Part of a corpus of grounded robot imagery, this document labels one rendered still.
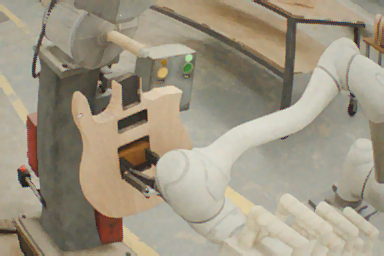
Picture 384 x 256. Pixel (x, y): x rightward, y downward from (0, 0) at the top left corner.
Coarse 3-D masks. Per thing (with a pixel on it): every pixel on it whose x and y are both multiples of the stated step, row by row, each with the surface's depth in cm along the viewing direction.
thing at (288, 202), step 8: (280, 200) 138; (288, 200) 137; (296, 200) 136; (288, 208) 136; (296, 208) 134; (304, 208) 133; (296, 216) 134; (304, 216) 132; (312, 216) 131; (312, 224) 129; (320, 224) 128; (328, 224) 127; (320, 232) 127; (328, 232) 126
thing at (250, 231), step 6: (246, 222) 135; (252, 222) 134; (246, 228) 135; (252, 228) 135; (258, 228) 136; (246, 234) 136; (252, 234) 135; (246, 240) 136; (252, 240) 136; (240, 246) 138; (246, 246) 137; (252, 246) 138
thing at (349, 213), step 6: (348, 210) 162; (348, 216) 161; (354, 216) 160; (360, 216) 159; (354, 222) 159; (360, 222) 157; (366, 222) 156; (360, 228) 156; (366, 228) 154; (372, 228) 153; (366, 234) 154; (372, 234) 151
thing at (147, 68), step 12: (156, 48) 226; (168, 48) 226; (180, 48) 227; (144, 60) 221; (156, 60) 218; (168, 60) 220; (180, 60) 223; (192, 60) 226; (144, 72) 222; (156, 72) 219; (168, 72) 222; (180, 72) 225; (192, 72) 228; (144, 84) 223; (156, 84) 222; (168, 84) 225; (180, 84) 228; (180, 108) 232
